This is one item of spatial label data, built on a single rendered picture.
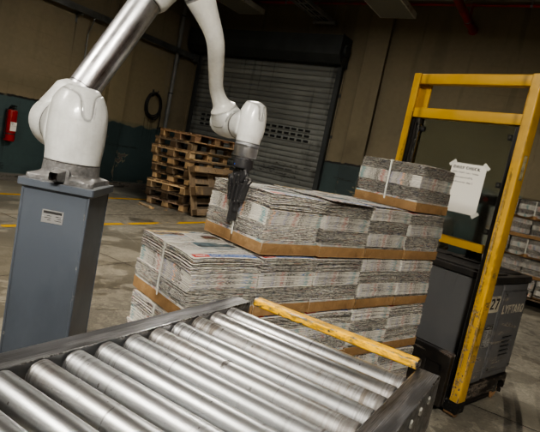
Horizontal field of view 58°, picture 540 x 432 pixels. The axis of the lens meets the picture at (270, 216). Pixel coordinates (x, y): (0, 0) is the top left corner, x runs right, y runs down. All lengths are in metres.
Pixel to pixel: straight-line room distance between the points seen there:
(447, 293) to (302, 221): 1.43
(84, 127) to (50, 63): 7.56
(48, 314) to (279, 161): 8.28
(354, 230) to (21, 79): 7.26
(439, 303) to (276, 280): 1.48
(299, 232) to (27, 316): 0.96
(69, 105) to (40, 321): 0.61
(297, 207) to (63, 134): 0.85
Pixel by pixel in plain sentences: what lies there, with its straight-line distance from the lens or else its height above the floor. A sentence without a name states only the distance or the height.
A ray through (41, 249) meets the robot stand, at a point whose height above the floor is 0.81.
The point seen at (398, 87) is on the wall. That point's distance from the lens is 8.91.
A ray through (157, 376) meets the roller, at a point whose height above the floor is 0.80.
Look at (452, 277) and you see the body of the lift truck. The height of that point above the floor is 0.71.
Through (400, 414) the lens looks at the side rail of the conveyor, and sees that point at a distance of 0.93.
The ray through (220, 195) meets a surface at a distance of 1.97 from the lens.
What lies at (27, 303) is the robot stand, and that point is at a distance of 1.55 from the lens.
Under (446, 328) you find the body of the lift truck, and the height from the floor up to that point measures 0.41.
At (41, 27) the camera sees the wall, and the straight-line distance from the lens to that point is 8.93.
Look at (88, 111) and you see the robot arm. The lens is 1.47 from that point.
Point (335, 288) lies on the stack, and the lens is 2.09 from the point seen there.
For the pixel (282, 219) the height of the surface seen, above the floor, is 0.97.
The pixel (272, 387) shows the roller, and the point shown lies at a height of 0.80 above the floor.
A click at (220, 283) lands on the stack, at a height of 0.74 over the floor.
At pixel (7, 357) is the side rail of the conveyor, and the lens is 0.89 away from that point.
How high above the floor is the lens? 1.19
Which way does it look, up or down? 7 degrees down
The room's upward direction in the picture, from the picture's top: 11 degrees clockwise
